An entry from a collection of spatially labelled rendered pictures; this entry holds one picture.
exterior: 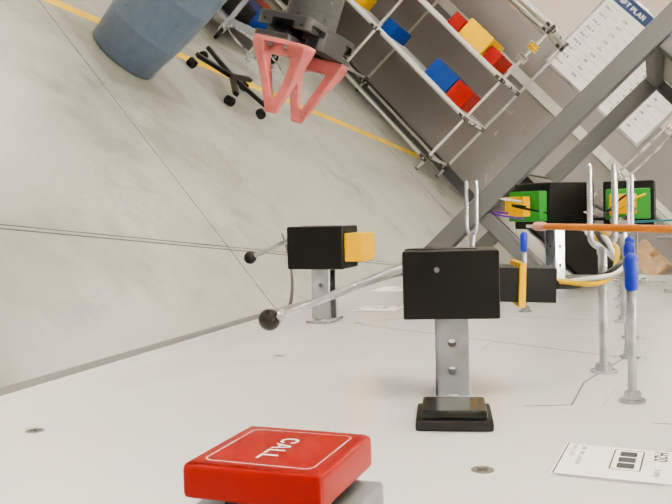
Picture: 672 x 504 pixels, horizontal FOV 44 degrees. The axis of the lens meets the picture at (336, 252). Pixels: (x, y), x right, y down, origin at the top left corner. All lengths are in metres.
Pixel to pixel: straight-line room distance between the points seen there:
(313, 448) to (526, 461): 0.13
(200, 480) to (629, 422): 0.26
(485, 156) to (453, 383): 7.99
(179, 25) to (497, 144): 4.95
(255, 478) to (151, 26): 3.84
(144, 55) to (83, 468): 3.77
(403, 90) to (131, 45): 5.18
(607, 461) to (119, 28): 3.85
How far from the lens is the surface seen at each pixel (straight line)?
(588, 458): 0.40
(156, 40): 4.10
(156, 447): 0.43
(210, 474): 0.28
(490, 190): 1.45
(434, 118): 8.72
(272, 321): 0.51
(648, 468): 0.39
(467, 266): 0.48
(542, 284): 0.50
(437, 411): 0.44
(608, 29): 8.46
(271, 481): 0.27
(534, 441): 0.43
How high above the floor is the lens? 1.24
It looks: 17 degrees down
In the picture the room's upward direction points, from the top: 44 degrees clockwise
